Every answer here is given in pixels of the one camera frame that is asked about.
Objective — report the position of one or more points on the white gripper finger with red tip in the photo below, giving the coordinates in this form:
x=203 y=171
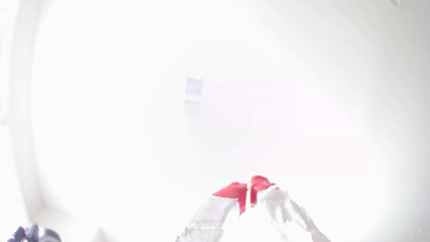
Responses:
x=282 y=205
x=215 y=215

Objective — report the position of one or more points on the dark grey blurred object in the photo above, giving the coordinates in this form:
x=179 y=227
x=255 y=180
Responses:
x=32 y=234

